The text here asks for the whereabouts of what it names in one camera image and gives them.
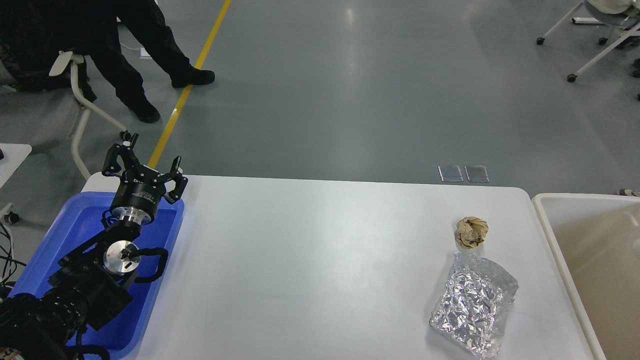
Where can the crumpled silver foil bag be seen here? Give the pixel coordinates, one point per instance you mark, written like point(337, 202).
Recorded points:
point(474, 306)

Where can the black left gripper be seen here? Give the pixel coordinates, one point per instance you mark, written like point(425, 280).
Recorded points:
point(140, 190)

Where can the blue plastic tray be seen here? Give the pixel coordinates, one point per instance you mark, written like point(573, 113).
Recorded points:
point(80, 219)

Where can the left metal floor plate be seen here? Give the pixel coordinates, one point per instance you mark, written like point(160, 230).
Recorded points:
point(450, 173)

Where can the beige plastic bin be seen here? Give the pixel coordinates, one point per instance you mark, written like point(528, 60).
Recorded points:
point(594, 239)

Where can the white chair with black jacket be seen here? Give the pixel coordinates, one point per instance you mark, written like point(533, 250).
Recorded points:
point(47, 119)

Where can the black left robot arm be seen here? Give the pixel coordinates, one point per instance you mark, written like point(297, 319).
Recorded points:
point(90, 287)

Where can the crumpled brown paper ball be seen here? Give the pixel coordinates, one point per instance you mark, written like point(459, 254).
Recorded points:
point(471, 232)

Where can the metal floor plate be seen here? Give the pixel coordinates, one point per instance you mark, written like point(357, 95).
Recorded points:
point(450, 173)
point(477, 173)

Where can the right metal floor plate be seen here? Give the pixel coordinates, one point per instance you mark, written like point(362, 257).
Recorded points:
point(477, 173)

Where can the white side table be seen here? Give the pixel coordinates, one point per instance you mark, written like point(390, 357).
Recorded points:
point(12, 156)

